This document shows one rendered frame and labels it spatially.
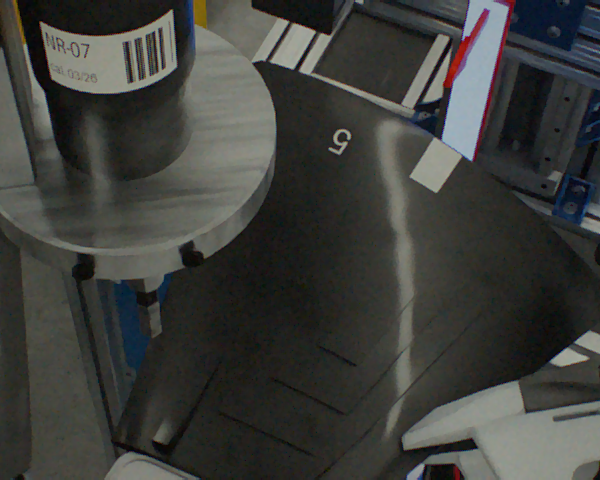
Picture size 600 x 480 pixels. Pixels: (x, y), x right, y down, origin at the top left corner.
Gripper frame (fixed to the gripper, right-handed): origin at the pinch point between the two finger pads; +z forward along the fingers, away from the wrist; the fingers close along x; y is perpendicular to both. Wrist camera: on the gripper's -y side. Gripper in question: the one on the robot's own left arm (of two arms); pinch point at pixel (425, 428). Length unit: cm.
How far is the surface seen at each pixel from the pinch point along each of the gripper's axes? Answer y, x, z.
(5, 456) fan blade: 2.1, -12.0, 16.9
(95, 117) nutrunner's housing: 2.0, -32.2, 12.0
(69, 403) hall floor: -50, 124, 24
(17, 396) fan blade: 0.5, -13.1, 16.2
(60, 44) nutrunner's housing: 1.7, -34.5, 12.4
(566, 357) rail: -13.7, 33.6, -18.6
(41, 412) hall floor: -49, 124, 28
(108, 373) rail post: -35, 76, 16
